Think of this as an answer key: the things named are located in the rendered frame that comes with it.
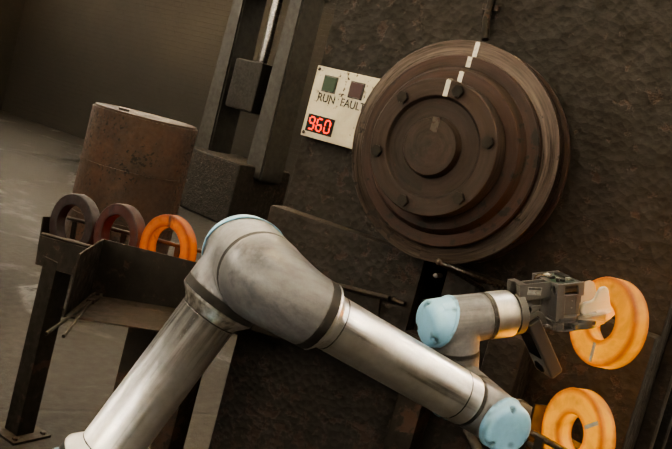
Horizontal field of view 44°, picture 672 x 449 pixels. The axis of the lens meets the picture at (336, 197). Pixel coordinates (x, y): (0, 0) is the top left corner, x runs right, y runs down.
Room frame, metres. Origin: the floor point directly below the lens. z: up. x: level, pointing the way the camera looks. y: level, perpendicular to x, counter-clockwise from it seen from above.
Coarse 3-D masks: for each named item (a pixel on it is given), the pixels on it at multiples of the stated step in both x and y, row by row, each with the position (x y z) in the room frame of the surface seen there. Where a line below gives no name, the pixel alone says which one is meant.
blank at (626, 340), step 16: (608, 288) 1.39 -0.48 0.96; (624, 288) 1.35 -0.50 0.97; (624, 304) 1.34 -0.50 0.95; (640, 304) 1.33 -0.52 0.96; (624, 320) 1.33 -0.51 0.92; (640, 320) 1.32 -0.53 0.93; (576, 336) 1.42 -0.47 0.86; (592, 336) 1.39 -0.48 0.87; (608, 336) 1.35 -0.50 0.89; (624, 336) 1.32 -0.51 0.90; (640, 336) 1.32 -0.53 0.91; (576, 352) 1.41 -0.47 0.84; (592, 352) 1.37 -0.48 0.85; (608, 352) 1.34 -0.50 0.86; (624, 352) 1.32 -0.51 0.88; (608, 368) 1.36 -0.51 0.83
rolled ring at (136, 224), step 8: (112, 208) 2.25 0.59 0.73; (120, 208) 2.23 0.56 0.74; (128, 208) 2.22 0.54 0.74; (104, 216) 2.26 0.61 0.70; (112, 216) 2.25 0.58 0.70; (128, 216) 2.21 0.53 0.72; (136, 216) 2.21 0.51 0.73; (96, 224) 2.28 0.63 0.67; (104, 224) 2.26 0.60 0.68; (128, 224) 2.20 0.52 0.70; (136, 224) 2.19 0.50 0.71; (144, 224) 2.21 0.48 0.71; (96, 232) 2.27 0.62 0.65; (104, 232) 2.27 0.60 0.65; (136, 232) 2.18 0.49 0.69; (96, 240) 2.27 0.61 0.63; (136, 240) 2.18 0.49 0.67
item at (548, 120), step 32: (512, 64) 1.69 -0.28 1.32; (544, 96) 1.65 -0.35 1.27; (544, 128) 1.64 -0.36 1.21; (352, 160) 1.85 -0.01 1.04; (544, 160) 1.63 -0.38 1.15; (544, 192) 1.62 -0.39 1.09; (384, 224) 1.79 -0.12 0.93; (512, 224) 1.64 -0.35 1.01; (416, 256) 1.74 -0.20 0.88; (448, 256) 1.70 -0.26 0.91; (480, 256) 1.67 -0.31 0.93
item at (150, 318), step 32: (96, 256) 1.83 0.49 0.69; (128, 256) 1.87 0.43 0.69; (160, 256) 1.87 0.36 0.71; (96, 288) 1.87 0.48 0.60; (128, 288) 1.87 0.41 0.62; (160, 288) 1.87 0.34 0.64; (96, 320) 1.67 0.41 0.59; (128, 320) 1.71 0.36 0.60; (160, 320) 1.75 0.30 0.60; (128, 352) 1.74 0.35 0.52
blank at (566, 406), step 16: (560, 400) 1.42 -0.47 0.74; (576, 400) 1.39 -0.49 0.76; (592, 400) 1.36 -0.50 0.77; (544, 416) 1.45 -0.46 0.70; (560, 416) 1.41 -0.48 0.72; (576, 416) 1.41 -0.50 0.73; (592, 416) 1.35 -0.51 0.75; (608, 416) 1.34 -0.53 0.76; (544, 432) 1.44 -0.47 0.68; (560, 432) 1.41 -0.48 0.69; (592, 432) 1.34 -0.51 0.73; (608, 432) 1.33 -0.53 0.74; (592, 448) 1.33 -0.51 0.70; (608, 448) 1.32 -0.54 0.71
